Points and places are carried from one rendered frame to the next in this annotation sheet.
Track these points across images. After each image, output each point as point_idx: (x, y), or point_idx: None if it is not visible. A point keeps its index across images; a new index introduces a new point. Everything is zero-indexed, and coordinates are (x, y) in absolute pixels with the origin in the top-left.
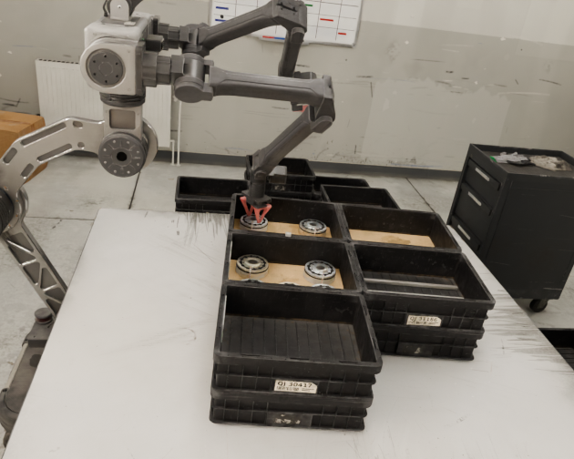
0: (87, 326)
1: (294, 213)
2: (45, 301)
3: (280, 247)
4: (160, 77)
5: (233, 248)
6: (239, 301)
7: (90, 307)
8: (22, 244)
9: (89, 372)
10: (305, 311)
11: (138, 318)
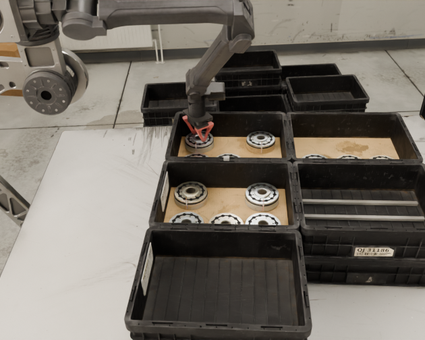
0: (34, 266)
1: (241, 126)
2: (19, 226)
3: (219, 172)
4: (43, 18)
5: (172, 176)
6: (168, 244)
7: (40, 243)
8: None
9: (30, 318)
10: (239, 250)
11: (83, 253)
